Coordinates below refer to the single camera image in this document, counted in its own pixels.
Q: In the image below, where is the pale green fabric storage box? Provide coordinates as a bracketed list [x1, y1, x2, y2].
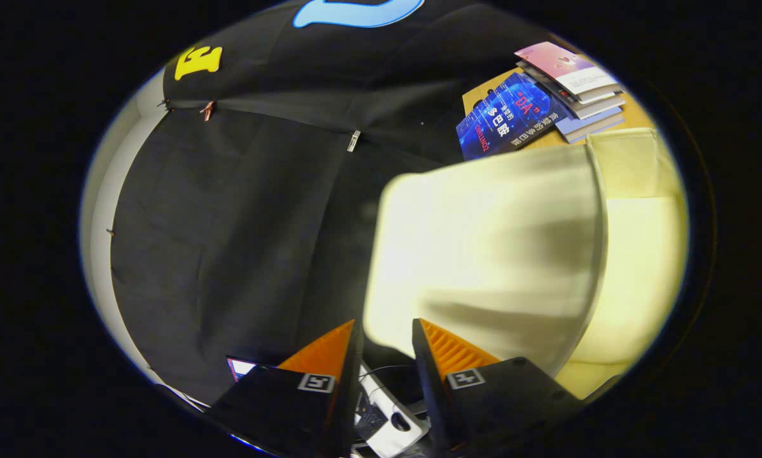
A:
[363, 127, 688, 400]

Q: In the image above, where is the black backdrop cloth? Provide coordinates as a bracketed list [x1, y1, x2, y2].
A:
[111, 0, 547, 408]

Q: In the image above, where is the dark blue book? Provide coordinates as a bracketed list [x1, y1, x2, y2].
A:
[455, 71, 572, 161]

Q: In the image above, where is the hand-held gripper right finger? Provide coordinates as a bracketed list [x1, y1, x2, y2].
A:
[412, 318, 585, 455]

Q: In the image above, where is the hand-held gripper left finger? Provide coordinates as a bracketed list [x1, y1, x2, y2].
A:
[206, 319, 364, 458]

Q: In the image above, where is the light blue book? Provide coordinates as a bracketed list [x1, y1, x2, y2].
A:
[554, 107, 626, 144]

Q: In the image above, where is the white and black device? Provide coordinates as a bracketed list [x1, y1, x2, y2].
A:
[354, 366, 430, 458]

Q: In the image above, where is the grey book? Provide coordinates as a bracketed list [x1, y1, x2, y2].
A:
[518, 60, 627, 120]

